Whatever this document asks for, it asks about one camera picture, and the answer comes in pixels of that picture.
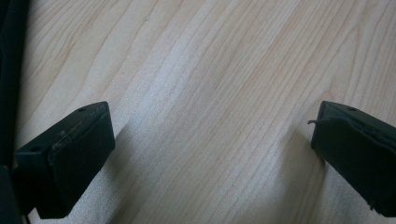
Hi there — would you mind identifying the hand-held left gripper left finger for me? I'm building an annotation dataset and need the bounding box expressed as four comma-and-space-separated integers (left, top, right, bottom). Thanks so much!
14, 101, 116, 219

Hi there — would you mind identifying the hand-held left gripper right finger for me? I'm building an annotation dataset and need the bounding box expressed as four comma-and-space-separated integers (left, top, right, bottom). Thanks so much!
307, 100, 396, 218

